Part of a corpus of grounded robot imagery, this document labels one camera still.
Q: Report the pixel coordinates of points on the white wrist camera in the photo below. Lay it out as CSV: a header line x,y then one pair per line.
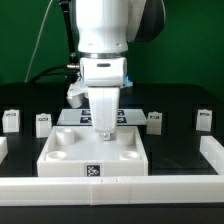
x,y
76,93

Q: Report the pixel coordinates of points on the white marker plate with tags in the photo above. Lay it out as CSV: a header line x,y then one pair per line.
x,y
82,117

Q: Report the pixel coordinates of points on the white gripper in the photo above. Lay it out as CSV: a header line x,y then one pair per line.
x,y
103,79

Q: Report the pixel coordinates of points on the white square tabletop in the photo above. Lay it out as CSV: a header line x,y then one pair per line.
x,y
75,151

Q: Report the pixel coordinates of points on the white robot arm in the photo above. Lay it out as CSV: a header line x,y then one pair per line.
x,y
99,32

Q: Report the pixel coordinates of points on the white U-shaped obstacle fence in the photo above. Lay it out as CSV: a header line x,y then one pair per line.
x,y
37,191

